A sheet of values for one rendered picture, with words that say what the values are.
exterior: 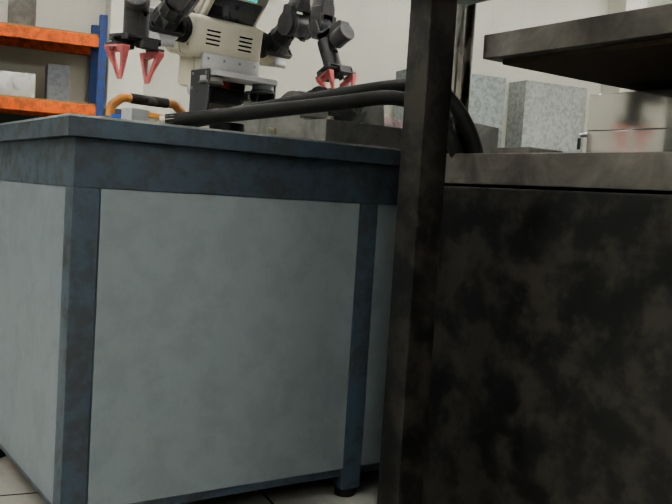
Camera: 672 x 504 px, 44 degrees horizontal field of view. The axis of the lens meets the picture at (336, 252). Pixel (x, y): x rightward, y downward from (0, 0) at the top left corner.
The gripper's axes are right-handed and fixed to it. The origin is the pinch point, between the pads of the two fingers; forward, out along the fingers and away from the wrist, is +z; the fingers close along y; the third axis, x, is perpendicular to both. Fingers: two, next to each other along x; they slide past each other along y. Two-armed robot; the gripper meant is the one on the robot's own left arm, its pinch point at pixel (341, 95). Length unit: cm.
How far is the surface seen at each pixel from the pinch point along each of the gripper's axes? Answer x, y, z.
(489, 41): -76, -37, 35
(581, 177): -93, -52, 75
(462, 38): -73, -41, 33
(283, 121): -20, -47, 26
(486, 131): -36.8, 13.3, 30.4
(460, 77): -69, -41, 41
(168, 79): 391, 223, -269
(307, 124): -30, -48, 32
